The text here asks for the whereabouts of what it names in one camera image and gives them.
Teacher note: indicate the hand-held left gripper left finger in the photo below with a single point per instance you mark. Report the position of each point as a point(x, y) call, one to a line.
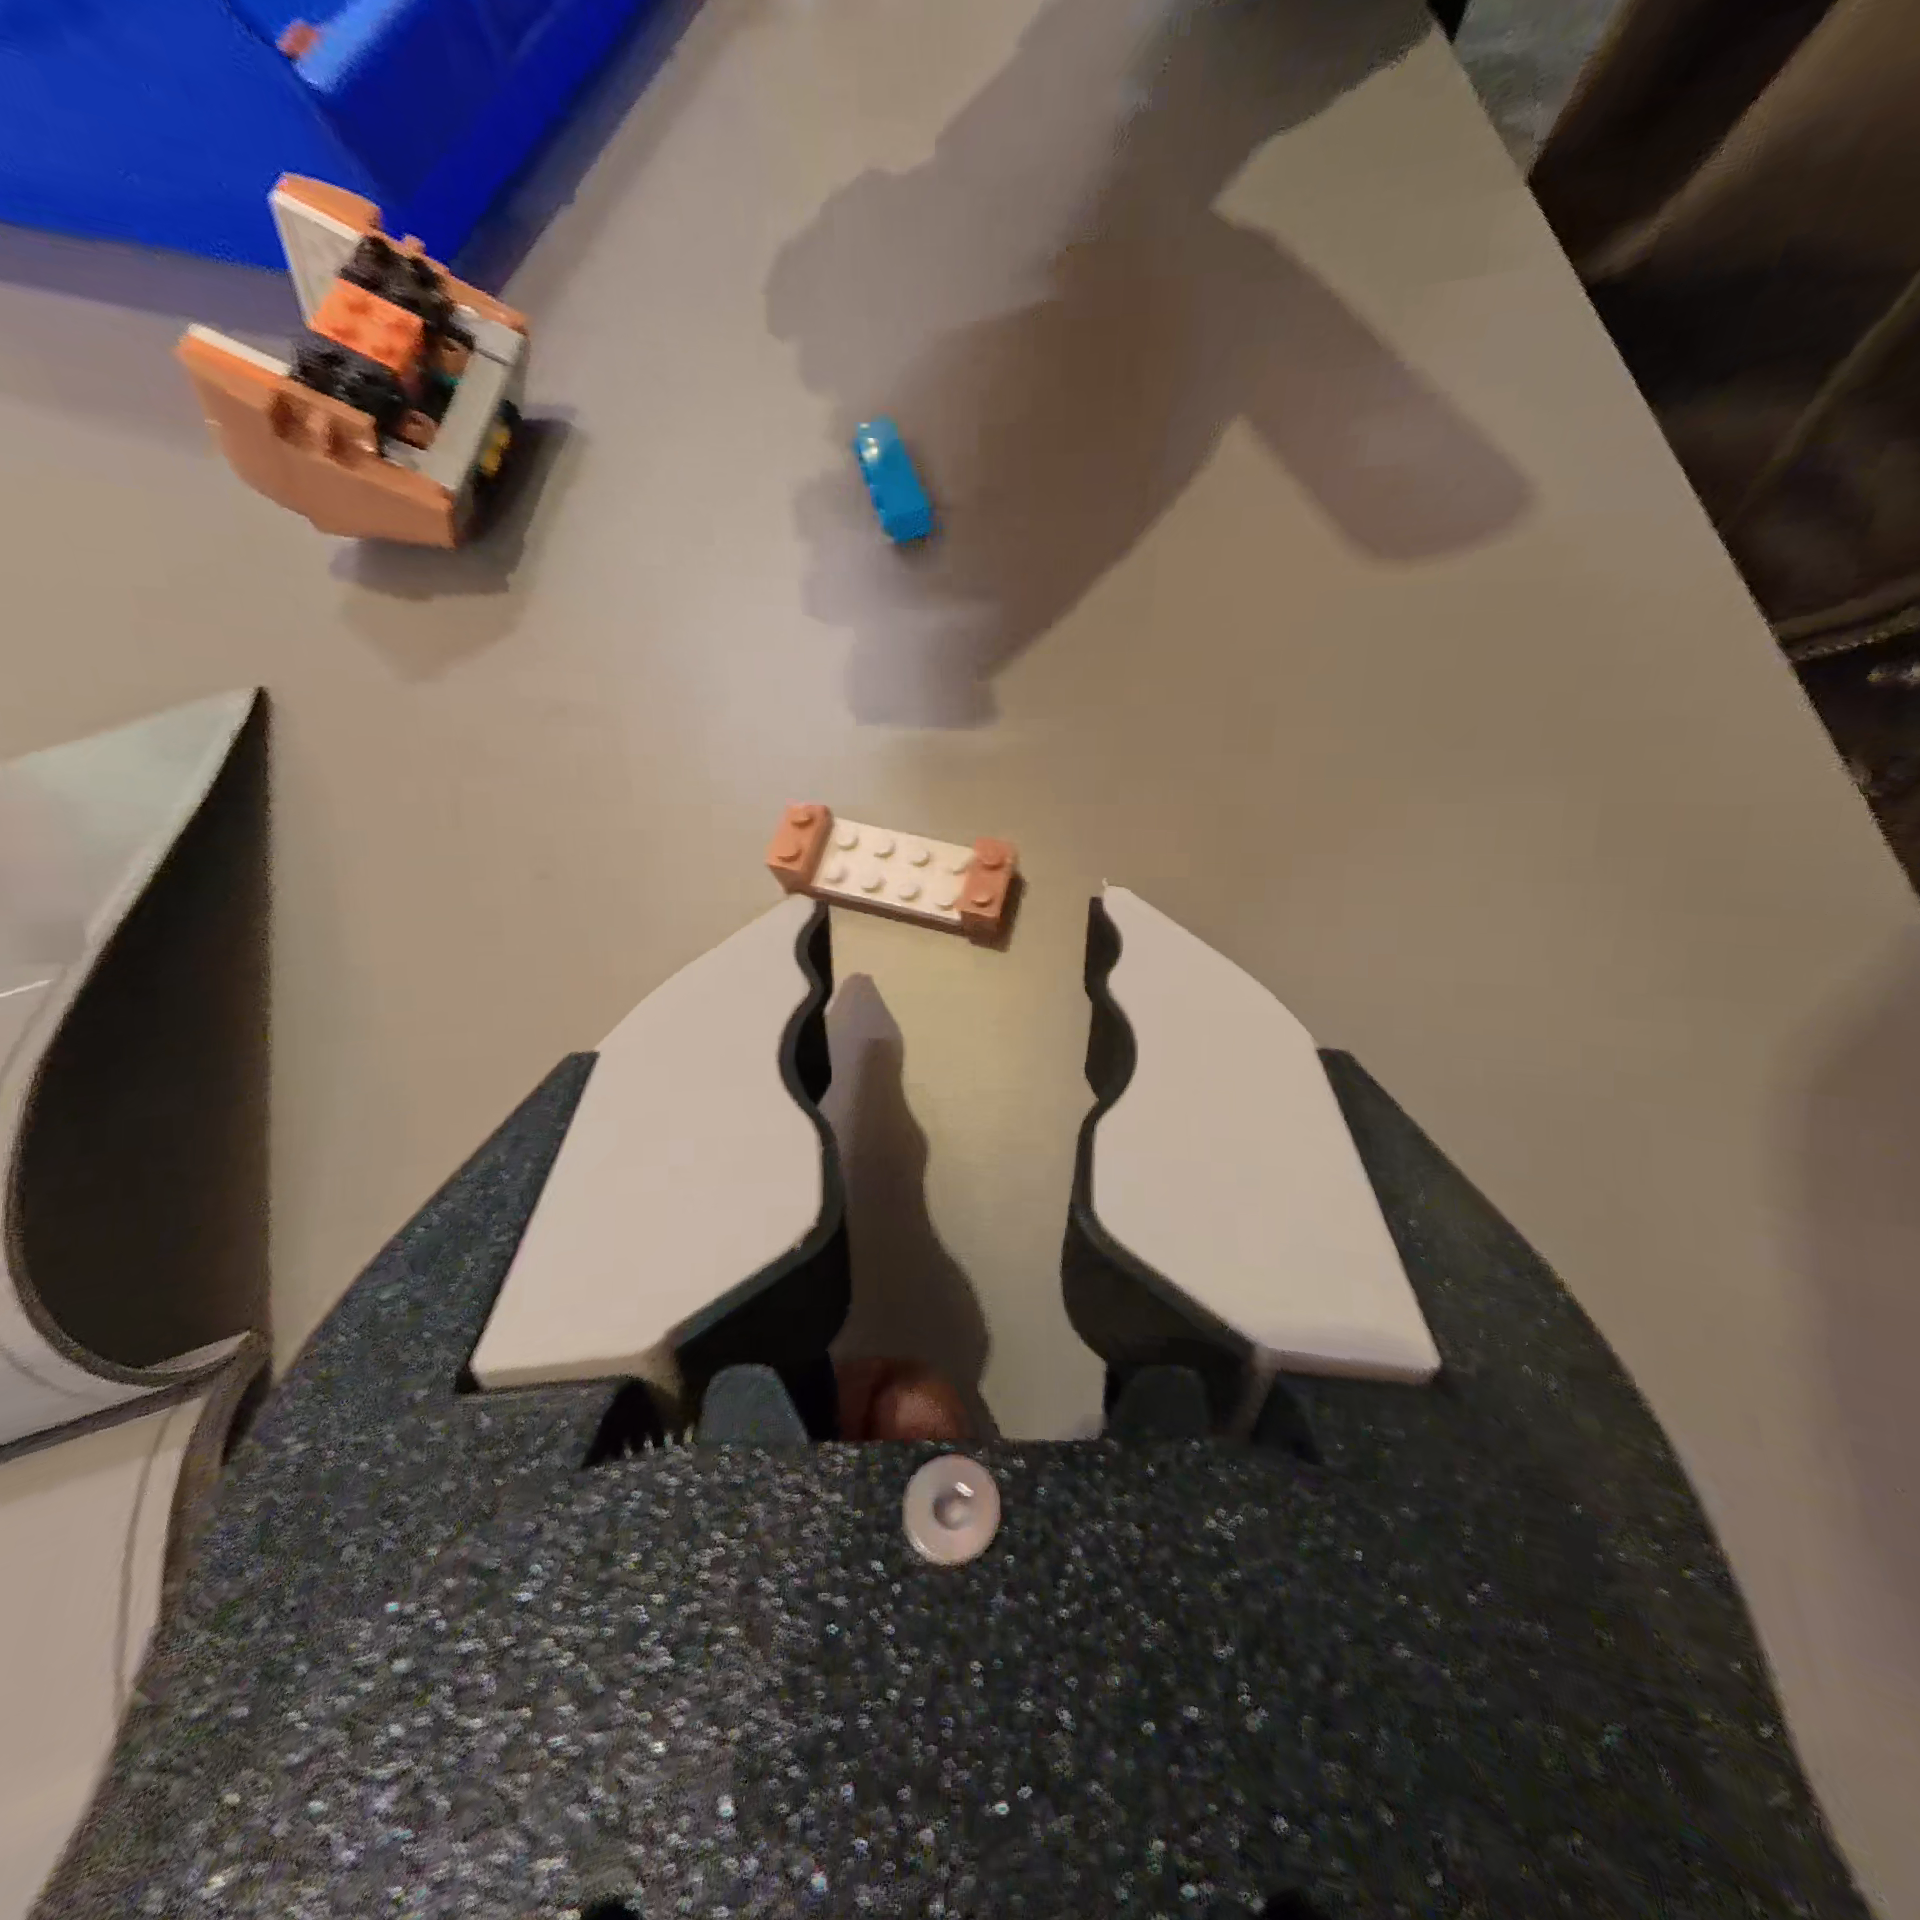
point(660, 1185)

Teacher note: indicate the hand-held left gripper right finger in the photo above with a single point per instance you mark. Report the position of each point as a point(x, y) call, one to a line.
point(1243, 1185)

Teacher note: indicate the tan two-stud brick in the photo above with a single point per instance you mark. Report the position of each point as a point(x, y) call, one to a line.
point(798, 848)

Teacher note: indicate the long orange studded plate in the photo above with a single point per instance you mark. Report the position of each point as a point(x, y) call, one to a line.
point(899, 900)

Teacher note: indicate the white studded plate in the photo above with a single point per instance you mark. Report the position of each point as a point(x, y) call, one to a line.
point(893, 866)

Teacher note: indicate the grey instruction booklet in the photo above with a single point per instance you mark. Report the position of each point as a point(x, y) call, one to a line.
point(91, 840)

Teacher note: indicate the long blue brick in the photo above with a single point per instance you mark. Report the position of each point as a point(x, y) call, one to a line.
point(894, 479)

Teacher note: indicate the brown toy brick model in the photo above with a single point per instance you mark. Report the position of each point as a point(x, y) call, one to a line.
point(361, 374)

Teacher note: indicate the blue plastic bin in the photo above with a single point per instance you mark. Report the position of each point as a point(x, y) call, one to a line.
point(151, 120)

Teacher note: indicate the grey desk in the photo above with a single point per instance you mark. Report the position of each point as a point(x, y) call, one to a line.
point(1348, 674)

